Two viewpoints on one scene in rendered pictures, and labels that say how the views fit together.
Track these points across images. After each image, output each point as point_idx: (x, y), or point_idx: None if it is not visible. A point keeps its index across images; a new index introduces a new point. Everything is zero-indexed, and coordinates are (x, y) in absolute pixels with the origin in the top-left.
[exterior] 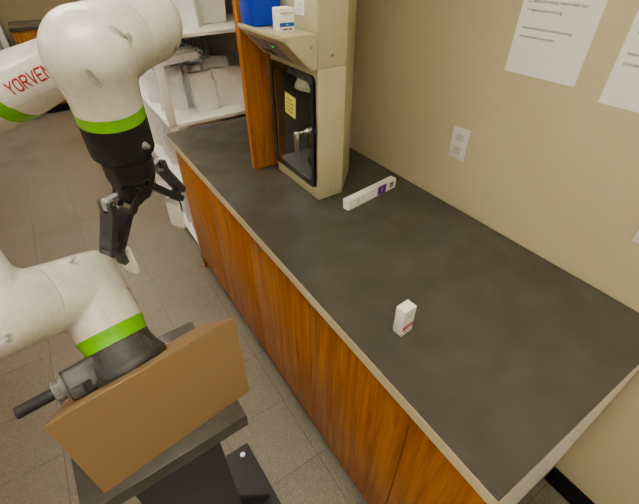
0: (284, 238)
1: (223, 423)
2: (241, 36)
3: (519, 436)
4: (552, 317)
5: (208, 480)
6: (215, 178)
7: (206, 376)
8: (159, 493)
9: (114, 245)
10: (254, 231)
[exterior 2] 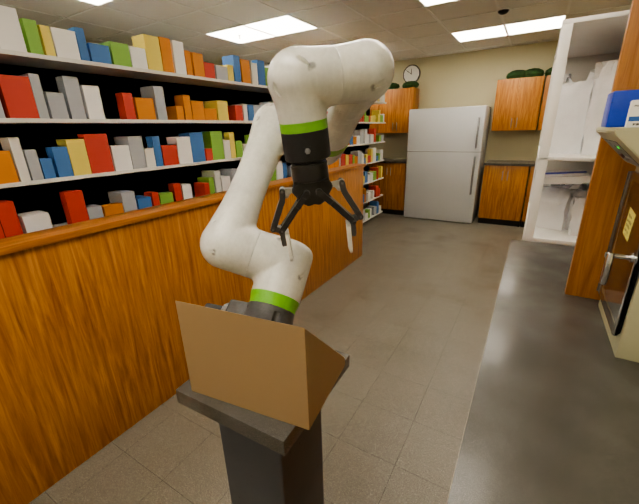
0: (511, 360)
1: (267, 428)
2: (603, 144)
3: None
4: None
5: (266, 491)
6: (510, 282)
7: (271, 367)
8: (232, 450)
9: (275, 223)
10: (488, 335)
